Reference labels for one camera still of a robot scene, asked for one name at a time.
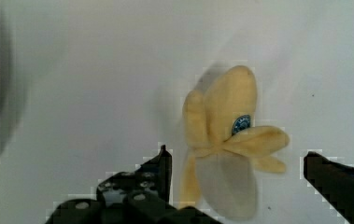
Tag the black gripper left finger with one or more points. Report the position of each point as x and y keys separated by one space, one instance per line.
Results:
x=153 y=176

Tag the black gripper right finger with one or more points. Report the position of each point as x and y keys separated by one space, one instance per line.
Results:
x=334 y=181

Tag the peeled toy banana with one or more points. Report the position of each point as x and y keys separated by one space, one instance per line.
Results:
x=225 y=147

